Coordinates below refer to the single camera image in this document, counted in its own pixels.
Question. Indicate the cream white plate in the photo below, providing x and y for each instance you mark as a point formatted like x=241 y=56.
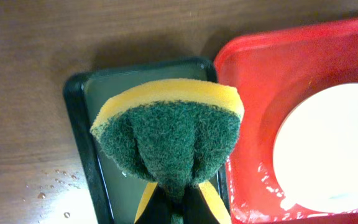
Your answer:
x=315 y=155

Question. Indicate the green and yellow sponge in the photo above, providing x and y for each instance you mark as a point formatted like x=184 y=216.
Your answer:
x=173 y=133

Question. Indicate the dark green plastic tray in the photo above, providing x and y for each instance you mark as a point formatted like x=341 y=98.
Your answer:
x=116 y=194

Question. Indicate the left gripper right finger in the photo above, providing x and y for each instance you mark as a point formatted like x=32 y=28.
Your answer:
x=195 y=209

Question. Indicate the red plastic tray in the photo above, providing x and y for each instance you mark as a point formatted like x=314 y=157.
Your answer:
x=273 y=72

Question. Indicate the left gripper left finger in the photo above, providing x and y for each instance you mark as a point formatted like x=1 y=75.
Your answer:
x=154 y=207

